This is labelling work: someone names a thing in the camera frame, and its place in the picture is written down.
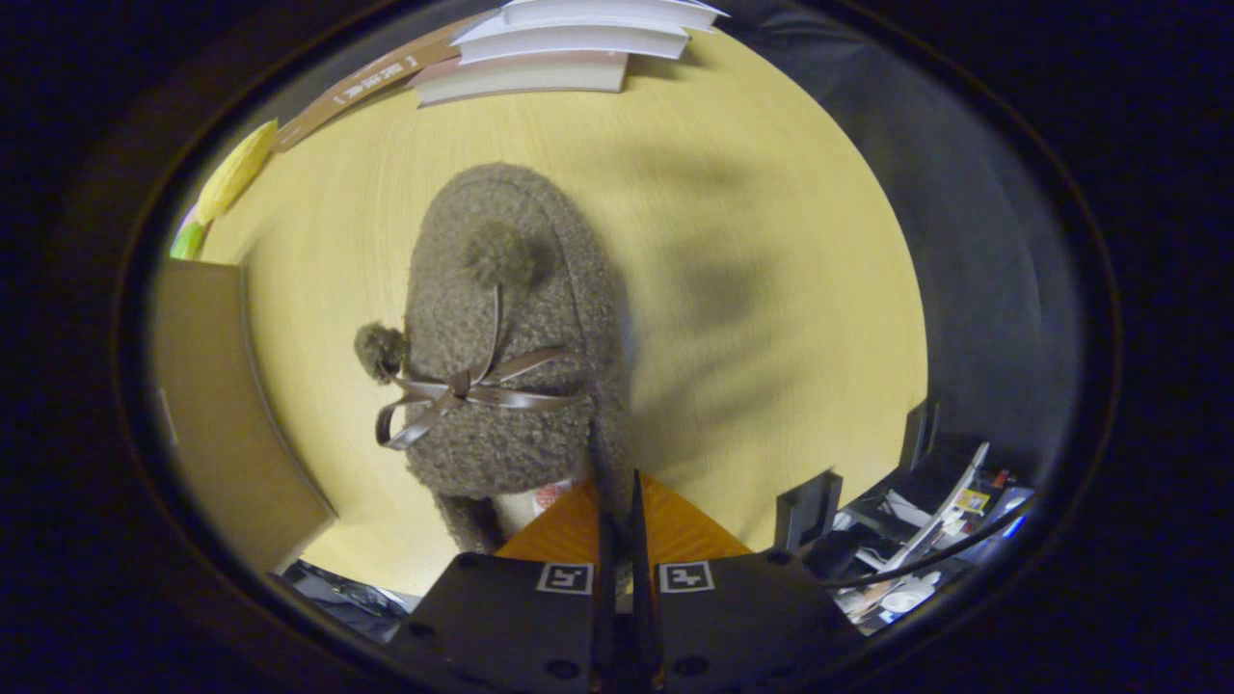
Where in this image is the pinkish brown book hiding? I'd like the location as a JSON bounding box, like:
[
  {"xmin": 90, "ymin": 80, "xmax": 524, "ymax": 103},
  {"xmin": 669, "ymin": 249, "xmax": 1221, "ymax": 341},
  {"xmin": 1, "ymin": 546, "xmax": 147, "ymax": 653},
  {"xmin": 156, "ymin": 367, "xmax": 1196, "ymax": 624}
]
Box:
[{"xmin": 410, "ymin": 53, "xmax": 630, "ymax": 107}]

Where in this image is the cream fabric storage box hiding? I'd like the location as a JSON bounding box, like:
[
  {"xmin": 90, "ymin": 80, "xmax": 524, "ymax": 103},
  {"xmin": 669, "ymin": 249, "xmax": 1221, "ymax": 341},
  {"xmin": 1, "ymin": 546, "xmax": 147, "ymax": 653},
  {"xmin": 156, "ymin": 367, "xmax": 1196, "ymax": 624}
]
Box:
[{"xmin": 152, "ymin": 258, "xmax": 338, "ymax": 576}]

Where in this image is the grey equipment pile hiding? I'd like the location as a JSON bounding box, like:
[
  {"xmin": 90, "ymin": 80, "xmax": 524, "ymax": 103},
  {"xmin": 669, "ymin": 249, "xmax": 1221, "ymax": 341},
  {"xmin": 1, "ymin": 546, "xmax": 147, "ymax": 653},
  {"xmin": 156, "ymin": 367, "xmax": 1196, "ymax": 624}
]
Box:
[{"xmin": 280, "ymin": 559, "xmax": 422, "ymax": 642}]

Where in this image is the colourful clutter pile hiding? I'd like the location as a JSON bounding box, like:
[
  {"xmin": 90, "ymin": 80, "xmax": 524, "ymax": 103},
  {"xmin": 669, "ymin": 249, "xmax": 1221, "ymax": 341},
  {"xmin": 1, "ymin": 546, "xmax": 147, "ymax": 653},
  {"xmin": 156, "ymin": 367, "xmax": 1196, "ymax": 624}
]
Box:
[{"xmin": 834, "ymin": 439, "xmax": 1042, "ymax": 632}]

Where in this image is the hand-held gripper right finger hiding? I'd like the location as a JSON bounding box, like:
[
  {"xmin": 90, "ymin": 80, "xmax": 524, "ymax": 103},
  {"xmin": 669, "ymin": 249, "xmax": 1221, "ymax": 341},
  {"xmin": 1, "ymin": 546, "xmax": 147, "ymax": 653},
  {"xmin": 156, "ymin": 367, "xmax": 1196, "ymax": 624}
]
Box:
[{"xmin": 631, "ymin": 469, "xmax": 864, "ymax": 694}]

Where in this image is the pink and green plush toy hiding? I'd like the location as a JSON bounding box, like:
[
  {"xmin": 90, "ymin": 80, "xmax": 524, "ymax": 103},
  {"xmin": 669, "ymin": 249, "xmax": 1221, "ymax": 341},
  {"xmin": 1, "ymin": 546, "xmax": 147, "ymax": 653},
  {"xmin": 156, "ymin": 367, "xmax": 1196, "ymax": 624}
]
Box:
[{"xmin": 170, "ymin": 202, "xmax": 208, "ymax": 261}]

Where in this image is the black upright bracket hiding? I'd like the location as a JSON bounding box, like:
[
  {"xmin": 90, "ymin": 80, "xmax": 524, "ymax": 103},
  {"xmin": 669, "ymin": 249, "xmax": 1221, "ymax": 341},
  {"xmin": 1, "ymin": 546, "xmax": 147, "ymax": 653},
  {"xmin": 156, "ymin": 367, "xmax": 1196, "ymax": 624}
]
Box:
[
  {"xmin": 776, "ymin": 471, "xmax": 844, "ymax": 555},
  {"xmin": 901, "ymin": 398, "xmax": 941, "ymax": 473}
]

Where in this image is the yellow round plush cushion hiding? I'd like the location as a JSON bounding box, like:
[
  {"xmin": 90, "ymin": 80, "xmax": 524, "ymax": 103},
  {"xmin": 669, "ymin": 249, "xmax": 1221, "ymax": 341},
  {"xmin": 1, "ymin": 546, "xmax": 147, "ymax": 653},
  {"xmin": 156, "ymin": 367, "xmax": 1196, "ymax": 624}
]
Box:
[{"xmin": 196, "ymin": 119, "xmax": 281, "ymax": 225}]

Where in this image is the brown fuzzy shoe with bow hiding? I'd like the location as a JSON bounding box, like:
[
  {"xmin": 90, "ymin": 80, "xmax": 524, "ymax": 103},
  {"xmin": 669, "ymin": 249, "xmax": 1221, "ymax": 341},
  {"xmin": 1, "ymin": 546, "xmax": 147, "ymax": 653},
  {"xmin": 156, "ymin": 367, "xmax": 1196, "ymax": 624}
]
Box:
[{"xmin": 354, "ymin": 162, "xmax": 632, "ymax": 555}]

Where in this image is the white book with portrait cover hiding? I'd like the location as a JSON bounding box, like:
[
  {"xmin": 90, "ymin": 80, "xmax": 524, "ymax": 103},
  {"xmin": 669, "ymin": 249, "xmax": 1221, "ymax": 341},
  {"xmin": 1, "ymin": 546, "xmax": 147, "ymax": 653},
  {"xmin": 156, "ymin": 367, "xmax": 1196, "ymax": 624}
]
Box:
[{"xmin": 499, "ymin": 0, "xmax": 729, "ymax": 30}]

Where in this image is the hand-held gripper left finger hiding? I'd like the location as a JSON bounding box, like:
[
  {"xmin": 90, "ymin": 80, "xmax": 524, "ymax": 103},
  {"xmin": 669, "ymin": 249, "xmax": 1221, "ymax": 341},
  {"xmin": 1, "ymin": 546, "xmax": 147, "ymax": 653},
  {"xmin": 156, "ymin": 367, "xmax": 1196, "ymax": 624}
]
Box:
[{"xmin": 386, "ymin": 472, "xmax": 618, "ymax": 694}]

